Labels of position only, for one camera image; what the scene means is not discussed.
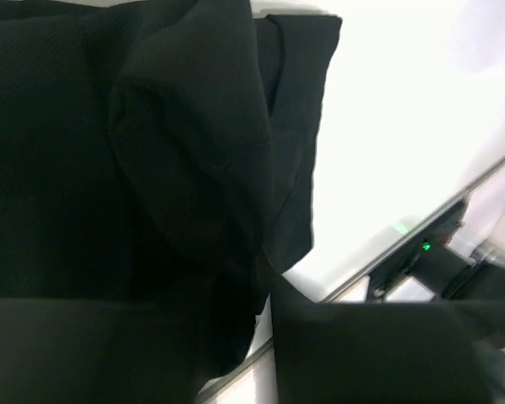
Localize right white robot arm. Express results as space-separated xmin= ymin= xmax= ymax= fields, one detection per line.
xmin=411 ymin=243 xmax=505 ymax=348

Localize black skirt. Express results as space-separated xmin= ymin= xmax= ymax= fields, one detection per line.
xmin=0 ymin=1 xmax=343 ymax=380

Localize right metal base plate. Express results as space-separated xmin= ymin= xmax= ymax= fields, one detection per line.
xmin=365 ymin=198 xmax=467 ymax=302

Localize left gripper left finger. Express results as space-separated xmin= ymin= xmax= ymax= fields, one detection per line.
xmin=0 ymin=299 xmax=209 ymax=403

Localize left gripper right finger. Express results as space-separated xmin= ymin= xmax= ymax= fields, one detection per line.
xmin=270 ymin=276 xmax=505 ymax=403

